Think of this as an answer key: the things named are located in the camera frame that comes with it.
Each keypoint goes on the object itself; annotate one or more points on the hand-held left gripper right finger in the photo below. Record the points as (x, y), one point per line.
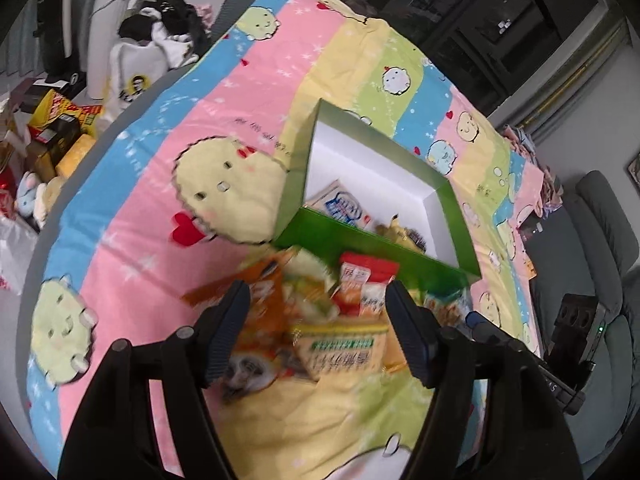
(407, 330)

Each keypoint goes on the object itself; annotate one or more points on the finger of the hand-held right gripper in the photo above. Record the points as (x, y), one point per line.
(487, 330)

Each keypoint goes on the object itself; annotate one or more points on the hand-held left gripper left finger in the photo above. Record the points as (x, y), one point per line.
(225, 330)

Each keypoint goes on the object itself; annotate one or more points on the orange panda snack packet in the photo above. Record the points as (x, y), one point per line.
(265, 310)

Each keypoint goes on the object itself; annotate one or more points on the soda cracker packet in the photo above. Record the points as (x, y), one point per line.
(345, 350)

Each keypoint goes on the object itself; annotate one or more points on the red white snack packet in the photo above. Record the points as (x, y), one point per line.
(365, 270)

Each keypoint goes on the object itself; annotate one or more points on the green yellow snack packet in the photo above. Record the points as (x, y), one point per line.
(310, 285)

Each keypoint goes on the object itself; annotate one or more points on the green cardboard box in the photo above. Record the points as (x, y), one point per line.
(350, 245)

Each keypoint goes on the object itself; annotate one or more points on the blue white snack packet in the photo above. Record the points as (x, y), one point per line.
(340, 205)

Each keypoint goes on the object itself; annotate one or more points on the grey sofa chair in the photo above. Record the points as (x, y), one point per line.
(600, 220)

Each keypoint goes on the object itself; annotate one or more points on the small black device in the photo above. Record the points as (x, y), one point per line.
(532, 225)

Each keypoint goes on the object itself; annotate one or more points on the printed cartoon blanket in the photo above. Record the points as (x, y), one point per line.
(150, 210)

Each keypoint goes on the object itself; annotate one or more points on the framed picture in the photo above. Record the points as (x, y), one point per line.
(634, 167)

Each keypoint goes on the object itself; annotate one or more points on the white plastic bag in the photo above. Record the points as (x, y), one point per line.
(15, 255)

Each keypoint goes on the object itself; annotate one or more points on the plain yellow block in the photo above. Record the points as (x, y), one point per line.
(75, 155)

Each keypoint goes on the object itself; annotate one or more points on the plush toy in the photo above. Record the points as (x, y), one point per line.
(30, 195)

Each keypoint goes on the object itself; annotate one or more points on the dark box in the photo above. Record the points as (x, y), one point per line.
(55, 132)

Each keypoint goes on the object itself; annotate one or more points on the white printed hoodie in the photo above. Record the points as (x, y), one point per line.
(135, 67)

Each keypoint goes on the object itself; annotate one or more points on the yellow red box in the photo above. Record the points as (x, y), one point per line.
(50, 107)

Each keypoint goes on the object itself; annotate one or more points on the pile of black white clothes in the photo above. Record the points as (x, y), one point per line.
(175, 15)

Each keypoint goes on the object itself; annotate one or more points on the dark cabinet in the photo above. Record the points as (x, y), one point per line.
(475, 10)

